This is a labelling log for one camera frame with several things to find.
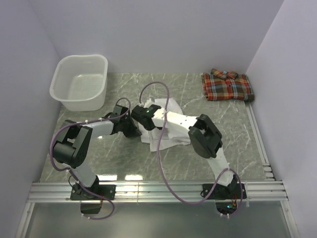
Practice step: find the white plastic laundry basket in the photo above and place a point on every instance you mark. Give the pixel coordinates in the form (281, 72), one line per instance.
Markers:
(79, 82)

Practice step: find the plaid flannel shirt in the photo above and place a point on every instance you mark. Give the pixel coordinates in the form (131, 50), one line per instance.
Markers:
(226, 85)

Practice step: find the aluminium mounting rail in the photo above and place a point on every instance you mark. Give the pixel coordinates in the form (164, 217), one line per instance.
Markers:
(156, 191)

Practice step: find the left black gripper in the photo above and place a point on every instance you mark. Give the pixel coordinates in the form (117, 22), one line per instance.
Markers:
(133, 131)

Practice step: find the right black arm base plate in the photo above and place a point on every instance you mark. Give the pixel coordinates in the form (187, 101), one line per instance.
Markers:
(228, 199)

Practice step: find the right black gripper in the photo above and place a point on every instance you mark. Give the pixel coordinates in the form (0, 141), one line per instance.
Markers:
(160, 128)

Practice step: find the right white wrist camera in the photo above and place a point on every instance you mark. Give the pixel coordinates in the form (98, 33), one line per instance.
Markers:
(149, 102)

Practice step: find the white long sleeve shirt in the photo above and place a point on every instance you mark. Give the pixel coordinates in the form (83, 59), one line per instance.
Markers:
(170, 137)

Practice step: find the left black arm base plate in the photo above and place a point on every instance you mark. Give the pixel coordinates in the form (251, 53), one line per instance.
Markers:
(92, 199)

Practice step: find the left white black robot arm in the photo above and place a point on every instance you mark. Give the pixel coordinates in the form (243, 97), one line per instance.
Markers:
(72, 143)

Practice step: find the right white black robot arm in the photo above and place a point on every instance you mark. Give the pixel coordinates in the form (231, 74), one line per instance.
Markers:
(205, 138)

